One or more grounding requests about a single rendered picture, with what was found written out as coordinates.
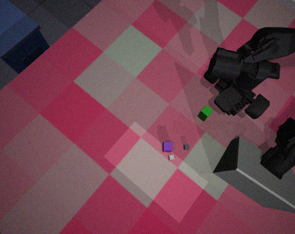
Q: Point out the purple block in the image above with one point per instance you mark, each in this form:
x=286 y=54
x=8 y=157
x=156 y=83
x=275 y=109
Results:
x=167 y=146

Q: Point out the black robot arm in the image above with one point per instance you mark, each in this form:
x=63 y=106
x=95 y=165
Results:
x=251 y=69

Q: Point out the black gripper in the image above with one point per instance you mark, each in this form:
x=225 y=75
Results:
x=257 y=106

